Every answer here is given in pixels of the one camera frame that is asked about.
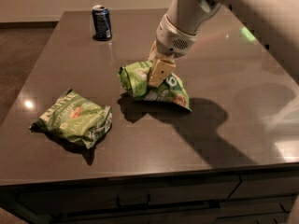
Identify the blue soda can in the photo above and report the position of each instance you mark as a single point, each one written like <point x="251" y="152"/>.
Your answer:
<point x="101" y="22"/>

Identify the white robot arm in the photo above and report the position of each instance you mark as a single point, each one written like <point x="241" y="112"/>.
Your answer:
<point x="258" y="133"/>

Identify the green jalapeno chip bag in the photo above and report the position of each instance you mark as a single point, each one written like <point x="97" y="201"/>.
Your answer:
<point x="76" y="120"/>

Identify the dark right cabinet drawer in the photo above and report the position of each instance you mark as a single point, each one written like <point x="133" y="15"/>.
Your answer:
<point x="267" y="184"/>

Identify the green rice chip bag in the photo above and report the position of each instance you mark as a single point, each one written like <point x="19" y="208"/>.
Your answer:
<point x="134" y="79"/>

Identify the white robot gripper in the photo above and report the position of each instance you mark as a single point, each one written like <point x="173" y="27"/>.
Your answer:
<point x="170" y="41"/>

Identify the dark cabinet drawer with handle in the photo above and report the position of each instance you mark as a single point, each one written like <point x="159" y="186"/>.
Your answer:
<point x="131" y="195"/>

